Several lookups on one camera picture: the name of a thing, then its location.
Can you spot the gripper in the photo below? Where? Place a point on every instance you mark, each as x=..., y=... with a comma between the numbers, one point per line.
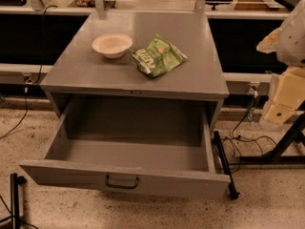
x=293, y=40

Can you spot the grey top drawer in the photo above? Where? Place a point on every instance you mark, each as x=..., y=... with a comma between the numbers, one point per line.
x=147, y=146

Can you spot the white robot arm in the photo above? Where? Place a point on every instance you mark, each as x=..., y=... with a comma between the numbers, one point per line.
x=288, y=41

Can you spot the grey metal drawer cabinet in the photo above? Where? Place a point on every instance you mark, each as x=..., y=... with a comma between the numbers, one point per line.
x=81, y=70

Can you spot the green chip bag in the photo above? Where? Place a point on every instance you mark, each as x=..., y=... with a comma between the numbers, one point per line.
x=160, y=57

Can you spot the white bowl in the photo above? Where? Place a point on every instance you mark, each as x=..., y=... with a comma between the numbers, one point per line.
x=112, y=45

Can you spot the black stand left corner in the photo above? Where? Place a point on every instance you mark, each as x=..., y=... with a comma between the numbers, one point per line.
x=12, y=214

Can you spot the black table frame right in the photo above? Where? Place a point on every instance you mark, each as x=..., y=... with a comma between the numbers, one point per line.
x=276, y=155

